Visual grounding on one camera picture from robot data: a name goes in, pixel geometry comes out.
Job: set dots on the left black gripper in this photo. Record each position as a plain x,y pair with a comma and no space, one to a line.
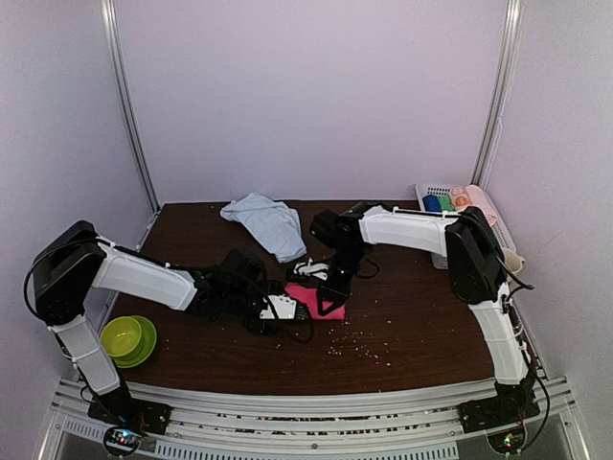
274,287

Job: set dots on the left aluminium post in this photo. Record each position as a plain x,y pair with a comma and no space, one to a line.
113,39

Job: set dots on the cartoon print rolled towel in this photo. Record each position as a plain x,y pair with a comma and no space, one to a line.
460,198

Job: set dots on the blue rolled towel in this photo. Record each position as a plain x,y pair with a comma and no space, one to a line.
431,204

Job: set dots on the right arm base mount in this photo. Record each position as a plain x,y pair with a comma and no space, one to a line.
501,410

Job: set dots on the magenta pink towel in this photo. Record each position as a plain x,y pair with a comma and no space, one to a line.
307,296

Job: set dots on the light pink rolled towel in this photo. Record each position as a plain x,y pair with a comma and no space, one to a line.
479,199

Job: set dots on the aluminium post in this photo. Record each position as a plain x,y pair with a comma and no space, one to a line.
500,93
113,39

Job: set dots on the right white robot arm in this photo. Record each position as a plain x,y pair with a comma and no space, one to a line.
476,270

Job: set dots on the right aluminium post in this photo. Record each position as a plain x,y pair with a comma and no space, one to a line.
500,93

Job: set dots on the light blue towel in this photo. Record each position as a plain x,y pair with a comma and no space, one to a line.
275,226

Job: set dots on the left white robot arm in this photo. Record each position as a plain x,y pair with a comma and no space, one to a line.
193,354

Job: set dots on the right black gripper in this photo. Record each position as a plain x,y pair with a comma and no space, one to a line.
333,294

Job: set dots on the aluminium front rail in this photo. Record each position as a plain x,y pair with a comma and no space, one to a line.
411,424

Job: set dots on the green bowl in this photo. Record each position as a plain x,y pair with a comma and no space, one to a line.
122,337

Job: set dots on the white plastic basket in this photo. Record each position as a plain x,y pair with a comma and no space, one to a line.
499,229

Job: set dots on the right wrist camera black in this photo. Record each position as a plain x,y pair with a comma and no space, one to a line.
326,228

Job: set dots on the green rolled towel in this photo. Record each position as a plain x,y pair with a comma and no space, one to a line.
446,205

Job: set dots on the cream patterned mug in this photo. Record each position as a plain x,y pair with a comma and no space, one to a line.
514,262

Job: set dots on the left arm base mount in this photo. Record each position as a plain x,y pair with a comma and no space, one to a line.
137,415

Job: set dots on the green plate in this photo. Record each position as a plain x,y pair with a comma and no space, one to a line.
148,345

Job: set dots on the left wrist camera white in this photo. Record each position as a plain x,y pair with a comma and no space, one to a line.
281,306

